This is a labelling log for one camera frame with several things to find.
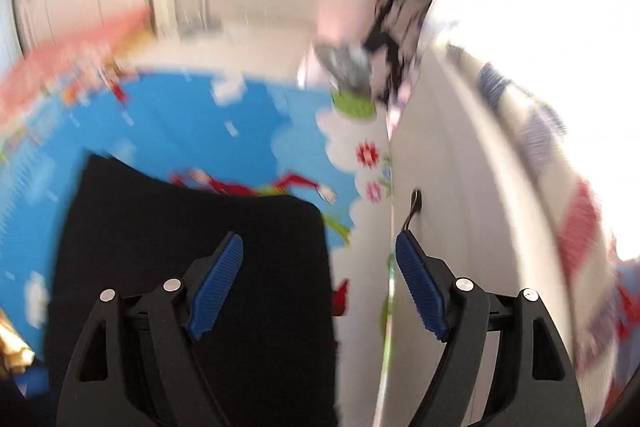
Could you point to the white cabinet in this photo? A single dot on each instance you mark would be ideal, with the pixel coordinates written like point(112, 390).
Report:
point(475, 182)

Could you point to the dark cloth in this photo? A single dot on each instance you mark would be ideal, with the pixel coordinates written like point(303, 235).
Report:
point(22, 407)

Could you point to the tan object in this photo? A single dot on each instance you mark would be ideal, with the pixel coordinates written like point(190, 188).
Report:
point(12, 347)

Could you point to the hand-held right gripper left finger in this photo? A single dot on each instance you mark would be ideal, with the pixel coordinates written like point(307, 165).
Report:
point(215, 287)

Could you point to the pink printed pillow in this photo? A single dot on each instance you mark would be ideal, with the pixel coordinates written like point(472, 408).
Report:
point(65, 62)

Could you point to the grey round clip light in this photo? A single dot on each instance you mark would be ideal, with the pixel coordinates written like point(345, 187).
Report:
point(345, 64)

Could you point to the black pants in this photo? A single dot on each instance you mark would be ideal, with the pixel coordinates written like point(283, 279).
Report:
point(150, 232)

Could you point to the blue cartoon printed bedsheet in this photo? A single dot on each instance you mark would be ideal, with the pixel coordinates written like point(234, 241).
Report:
point(200, 127)

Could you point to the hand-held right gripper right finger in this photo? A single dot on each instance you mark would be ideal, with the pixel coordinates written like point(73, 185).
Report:
point(420, 292)

